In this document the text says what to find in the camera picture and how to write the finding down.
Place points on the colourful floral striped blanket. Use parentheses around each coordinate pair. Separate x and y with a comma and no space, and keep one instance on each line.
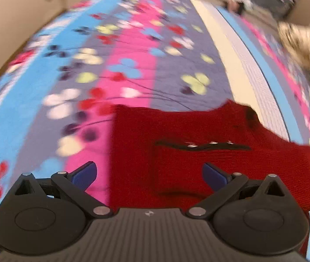
(57,102)

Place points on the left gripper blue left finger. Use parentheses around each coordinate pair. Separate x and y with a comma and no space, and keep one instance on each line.
(72,186)

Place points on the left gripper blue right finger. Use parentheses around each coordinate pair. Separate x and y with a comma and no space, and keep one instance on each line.
(226,188)

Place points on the red knit sweater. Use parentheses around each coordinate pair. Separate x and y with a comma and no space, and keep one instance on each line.
(156,157)

